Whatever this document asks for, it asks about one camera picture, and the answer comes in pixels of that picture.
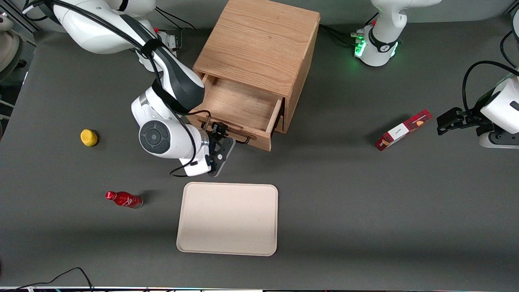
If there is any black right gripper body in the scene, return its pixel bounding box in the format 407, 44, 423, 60
205, 133, 228, 174

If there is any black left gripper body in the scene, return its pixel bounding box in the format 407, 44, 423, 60
465, 91, 498, 137

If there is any oak wooden drawer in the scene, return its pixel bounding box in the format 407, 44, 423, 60
187, 74, 284, 152

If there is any red white snack box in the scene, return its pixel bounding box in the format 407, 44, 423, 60
375, 109, 433, 152

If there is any beige rectangular tray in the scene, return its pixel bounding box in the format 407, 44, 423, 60
176, 182, 279, 257

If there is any oak wooden cabinet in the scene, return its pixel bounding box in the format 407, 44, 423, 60
193, 0, 321, 134

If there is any red bottle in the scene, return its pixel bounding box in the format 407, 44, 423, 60
105, 191, 144, 210

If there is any yellow lemon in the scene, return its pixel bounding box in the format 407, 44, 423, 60
80, 129, 99, 147

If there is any beige round seat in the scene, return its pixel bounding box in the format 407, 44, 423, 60
0, 12, 21, 80

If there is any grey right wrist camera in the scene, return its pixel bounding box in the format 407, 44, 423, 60
211, 137, 236, 178

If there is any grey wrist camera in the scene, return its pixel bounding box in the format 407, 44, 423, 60
211, 137, 236, 178
478, 131, 519, 149

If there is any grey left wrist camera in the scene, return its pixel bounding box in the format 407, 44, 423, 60
478, 131, 519, 149

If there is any black metal drawer handle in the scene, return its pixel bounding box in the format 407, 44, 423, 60
204, 116, 251, 146

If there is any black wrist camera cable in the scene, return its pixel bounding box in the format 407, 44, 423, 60
24, 0, 212, 178

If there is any black looped gripper cable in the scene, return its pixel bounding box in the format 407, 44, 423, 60
462, 60, 519, 115

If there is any black curved cable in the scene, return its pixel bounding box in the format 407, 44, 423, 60
500, 30, 519, 69

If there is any black arm base cable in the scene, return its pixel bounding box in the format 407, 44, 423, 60
155, 6, 196, 32
319, 24, 360, 45

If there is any thin black table cable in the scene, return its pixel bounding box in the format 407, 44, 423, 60
0, 267, 96, 292

